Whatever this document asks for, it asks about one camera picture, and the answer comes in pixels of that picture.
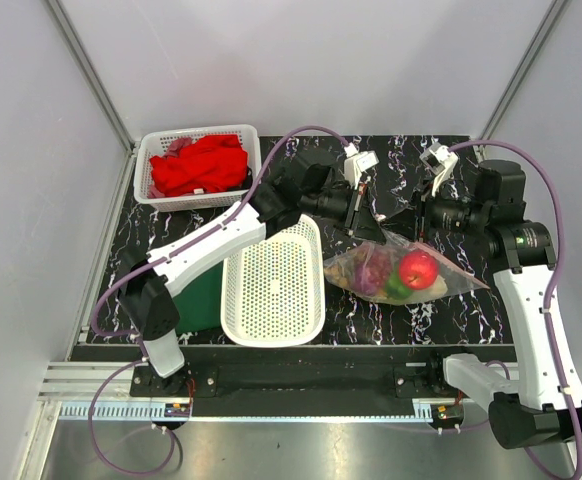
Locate purple fake grapes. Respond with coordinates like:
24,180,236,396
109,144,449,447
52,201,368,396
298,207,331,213
352,249,393,296

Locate aluminium frame post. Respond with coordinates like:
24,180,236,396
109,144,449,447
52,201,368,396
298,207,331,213
42,0,135,153
479,0,572,139

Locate grey pink cloth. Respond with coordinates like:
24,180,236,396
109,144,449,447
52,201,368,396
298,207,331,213
164,137,193,158

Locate green cloth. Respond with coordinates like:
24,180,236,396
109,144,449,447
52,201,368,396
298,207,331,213
174,263,223,334

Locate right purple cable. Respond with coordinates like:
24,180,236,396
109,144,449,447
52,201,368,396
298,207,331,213
450,139,582,480

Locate red fake apple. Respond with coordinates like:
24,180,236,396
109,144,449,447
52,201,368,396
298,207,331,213
397,251,439,290

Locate right aluminium frame post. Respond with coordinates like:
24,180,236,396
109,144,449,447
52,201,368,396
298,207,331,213
479,0,572,139

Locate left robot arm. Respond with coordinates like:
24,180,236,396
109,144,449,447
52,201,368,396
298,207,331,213
117,149,385,396

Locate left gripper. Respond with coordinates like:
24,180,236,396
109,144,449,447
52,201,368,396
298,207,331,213
300,182,387,244

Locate white cable duct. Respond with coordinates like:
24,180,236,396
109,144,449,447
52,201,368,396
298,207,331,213
58,399,435,424

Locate clear zip top bag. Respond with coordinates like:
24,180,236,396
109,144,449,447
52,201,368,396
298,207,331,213
323,232,487,306

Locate large white perforated basket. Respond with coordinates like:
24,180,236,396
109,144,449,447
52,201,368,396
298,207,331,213
220,215,325,348

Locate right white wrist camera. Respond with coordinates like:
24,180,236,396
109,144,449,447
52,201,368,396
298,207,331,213
420,142,459,197

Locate red cloth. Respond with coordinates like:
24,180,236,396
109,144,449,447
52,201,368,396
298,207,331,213
150,134,251,198

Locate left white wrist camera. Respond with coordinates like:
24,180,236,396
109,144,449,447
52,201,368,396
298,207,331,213
344,143,379,187

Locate left aluminium frame post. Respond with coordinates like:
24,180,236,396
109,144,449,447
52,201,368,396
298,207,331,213
42,0,135,153

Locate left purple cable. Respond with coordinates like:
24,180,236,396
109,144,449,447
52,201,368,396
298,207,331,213
88,124,352,474

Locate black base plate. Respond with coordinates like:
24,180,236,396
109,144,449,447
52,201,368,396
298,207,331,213
129,344,502,419

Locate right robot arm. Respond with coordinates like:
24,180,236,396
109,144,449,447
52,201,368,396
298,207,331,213
387,160,582,449

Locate small white basket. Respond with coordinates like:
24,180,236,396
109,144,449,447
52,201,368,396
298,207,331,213
133,124,262,212

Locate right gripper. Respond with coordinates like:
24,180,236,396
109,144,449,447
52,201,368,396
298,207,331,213
378,176,489,243

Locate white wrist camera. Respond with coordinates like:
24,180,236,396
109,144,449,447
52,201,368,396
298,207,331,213
344,143,379,187
420,142,459,197

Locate purple cable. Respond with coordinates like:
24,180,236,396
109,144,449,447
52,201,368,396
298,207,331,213
450,139,582,480
88,124,352,474

